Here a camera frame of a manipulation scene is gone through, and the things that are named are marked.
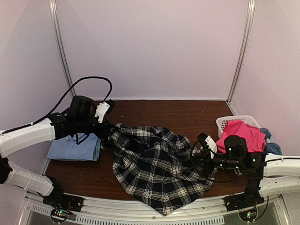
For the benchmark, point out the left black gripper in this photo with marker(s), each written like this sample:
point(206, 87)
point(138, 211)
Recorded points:
point(103, 133)

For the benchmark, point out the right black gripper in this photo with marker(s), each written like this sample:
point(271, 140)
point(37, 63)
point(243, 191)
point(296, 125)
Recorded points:
point(205, 165)

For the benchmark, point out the black white plaid shirt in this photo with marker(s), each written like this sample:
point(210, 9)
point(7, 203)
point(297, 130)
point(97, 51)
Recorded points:
point(152, 164)

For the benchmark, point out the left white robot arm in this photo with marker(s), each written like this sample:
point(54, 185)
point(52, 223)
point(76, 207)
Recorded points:
point(82, 117)

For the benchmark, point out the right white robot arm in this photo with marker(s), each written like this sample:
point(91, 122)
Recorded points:
point(270, 174)

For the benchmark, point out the white plastic laundry basket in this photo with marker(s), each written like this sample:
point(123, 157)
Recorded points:
point(247, 119)

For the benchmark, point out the folded light blue shirt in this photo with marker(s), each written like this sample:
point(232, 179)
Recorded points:
point(80, 147)

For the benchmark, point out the pink shirt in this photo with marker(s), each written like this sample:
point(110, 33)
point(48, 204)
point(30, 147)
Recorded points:
point(255, 139)

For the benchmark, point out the right round circuit board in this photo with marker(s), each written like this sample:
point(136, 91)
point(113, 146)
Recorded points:
point(248, 215)

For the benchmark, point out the round circuit board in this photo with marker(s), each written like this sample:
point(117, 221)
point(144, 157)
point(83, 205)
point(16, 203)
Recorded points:
point(58, 215)
point(248, 215)

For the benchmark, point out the blue denim garment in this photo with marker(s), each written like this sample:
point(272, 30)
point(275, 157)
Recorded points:
point(270, 147)

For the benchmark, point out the left round circuit board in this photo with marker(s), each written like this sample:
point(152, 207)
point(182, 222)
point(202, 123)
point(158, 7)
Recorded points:
point(58, 215)

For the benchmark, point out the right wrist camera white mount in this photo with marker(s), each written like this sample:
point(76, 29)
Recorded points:
point(208, 144)

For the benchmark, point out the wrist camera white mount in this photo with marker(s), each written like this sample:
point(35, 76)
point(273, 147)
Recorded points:
point(103, 109)
point(208, 144)

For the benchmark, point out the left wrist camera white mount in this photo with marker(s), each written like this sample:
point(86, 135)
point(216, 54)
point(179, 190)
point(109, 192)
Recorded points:
point(103, 109)

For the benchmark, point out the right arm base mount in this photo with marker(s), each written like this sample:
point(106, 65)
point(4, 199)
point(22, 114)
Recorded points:
point(241, 201)

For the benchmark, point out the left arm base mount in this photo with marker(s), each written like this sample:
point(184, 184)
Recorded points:
point(66, 202)

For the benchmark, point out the front aluminium rail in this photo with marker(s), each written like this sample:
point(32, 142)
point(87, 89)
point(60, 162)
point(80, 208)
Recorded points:
point(114, 207)

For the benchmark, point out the left aluminium frame post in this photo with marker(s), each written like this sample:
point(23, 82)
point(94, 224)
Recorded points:
point(59, 41)

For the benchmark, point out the aluminium frame post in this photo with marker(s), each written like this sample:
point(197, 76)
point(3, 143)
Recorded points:
point(59, 41)
point(243, 49)

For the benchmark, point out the right aluminium frame post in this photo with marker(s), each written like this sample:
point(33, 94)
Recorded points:
point(243, 49)

